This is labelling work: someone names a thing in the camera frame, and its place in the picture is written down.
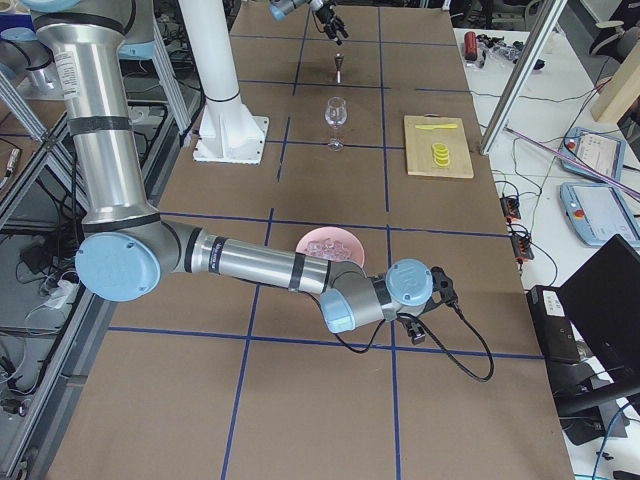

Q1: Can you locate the teach pendant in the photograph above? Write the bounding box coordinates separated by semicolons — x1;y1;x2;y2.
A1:
560;182;639;248
559;127;626;180

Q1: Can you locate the black mini computer box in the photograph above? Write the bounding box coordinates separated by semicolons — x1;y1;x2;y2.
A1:
526;285;581;365

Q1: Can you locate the aluminium frame post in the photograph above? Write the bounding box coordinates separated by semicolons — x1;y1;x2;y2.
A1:
479;0;567;155

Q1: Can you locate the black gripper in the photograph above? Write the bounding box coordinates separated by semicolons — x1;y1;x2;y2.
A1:
312;1;349;44
402;318;426;345

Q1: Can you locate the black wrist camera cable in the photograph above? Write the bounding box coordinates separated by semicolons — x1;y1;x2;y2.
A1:
332;299;496;384

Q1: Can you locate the clear ice cubes pile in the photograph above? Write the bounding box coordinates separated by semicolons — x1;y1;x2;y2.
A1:
304;238;352;261

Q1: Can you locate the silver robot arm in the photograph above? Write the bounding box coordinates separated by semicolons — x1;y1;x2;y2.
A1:
269;0;349;45
28;1;434;343

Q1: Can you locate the clear wine glass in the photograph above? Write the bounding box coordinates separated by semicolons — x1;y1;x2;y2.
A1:
325;97;347;151

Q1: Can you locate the red cylindrical bottle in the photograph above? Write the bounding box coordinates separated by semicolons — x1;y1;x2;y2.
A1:
463;31;478;62

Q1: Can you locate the pink bowl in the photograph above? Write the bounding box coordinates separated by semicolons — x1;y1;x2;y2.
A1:
296;227;365;267

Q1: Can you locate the teach pendant near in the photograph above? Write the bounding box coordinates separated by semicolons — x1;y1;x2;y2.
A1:
560;182;639;248

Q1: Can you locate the teach pendant far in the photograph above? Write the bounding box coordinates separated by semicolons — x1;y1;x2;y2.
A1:
559;127;626;180

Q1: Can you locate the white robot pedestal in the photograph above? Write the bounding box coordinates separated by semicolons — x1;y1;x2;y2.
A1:
179;0;269;165

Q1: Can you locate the yellow plastic knife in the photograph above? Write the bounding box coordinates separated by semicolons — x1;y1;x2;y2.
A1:
414;123;459;131

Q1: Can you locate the bamboo cutting board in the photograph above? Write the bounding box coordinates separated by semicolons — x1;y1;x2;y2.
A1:
403;115;474;179

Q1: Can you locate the black monitor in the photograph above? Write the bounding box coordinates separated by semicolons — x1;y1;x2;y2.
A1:
557;234;639;379

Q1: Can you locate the steel cocktail jigger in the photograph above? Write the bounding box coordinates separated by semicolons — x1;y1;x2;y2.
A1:
334;52;344;85

